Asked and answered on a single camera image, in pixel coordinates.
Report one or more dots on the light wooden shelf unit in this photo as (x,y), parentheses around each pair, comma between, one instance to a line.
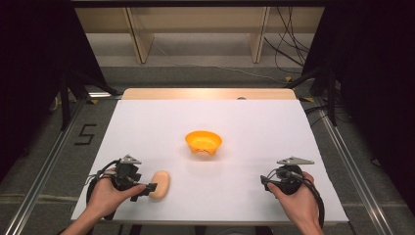
(195,32)

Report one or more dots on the black curtain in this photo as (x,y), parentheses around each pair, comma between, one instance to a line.
(36,81)
(375,91)

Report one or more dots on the black metal stand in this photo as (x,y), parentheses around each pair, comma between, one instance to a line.
(70,94)

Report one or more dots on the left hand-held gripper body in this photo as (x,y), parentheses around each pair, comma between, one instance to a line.
(125,173)

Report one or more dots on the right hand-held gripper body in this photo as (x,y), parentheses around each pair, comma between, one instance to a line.
(288,178)

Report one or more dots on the light wooden table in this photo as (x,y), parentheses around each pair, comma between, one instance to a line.
(208,94)

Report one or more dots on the person's left hand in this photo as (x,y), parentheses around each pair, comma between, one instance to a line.
(107,196)

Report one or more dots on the white table mat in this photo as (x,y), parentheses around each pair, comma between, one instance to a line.
(208,163)

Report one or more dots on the beige oval bread roll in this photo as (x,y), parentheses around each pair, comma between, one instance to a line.
(160,184)

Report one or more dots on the metal floor rail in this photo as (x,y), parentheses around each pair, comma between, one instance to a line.
(42,169)
(354,169)

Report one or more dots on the person's right hand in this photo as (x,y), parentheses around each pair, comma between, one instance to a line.
(298,202)

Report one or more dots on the orange plastic bowl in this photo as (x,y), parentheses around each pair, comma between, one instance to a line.
(203,141)

